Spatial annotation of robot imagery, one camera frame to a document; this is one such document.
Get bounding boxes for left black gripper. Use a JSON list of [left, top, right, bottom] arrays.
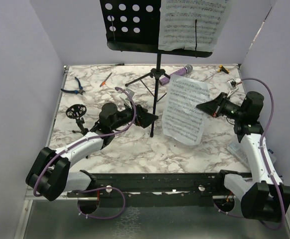
[[111, 100, 158, 131]]

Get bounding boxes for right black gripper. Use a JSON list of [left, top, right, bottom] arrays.
[[196, 92, 245, 120]]

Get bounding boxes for sheet music page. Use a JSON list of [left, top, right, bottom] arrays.
[[158, 0, 233, 52], [162, 75, 211, 146]]

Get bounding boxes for black perforated music stand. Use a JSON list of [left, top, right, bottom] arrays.
[[99, 0, 232, 138]]

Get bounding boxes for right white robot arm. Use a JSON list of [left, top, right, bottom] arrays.
[[196, 91, 290, 223]]

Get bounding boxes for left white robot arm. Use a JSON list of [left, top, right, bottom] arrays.
[[26, 103, 158, 201]]

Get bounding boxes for purple glitter microphone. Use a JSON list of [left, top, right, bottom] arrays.
[[159, 64, 193, 86]]

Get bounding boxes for clear plastic bag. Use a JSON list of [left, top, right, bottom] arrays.
[[226, 141, 278, 167]]

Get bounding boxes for orange grey pen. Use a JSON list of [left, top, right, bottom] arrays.
[[100, 72, 112, 88]]

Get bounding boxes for small black microphone tripod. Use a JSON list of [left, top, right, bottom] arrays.
[[65, 104, 90, 159]]

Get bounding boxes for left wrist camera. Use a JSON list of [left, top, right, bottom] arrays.
[[120, 88, 135, 109]]

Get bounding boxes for yellow handled screwdriver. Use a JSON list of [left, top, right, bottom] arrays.
[[218, 65, 230, 74]]

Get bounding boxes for blue handled pliers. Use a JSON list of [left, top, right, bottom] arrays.
[[60, 76, 86, 96]]

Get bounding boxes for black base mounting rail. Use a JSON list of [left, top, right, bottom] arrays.
[[60, 171, 245, 208]]

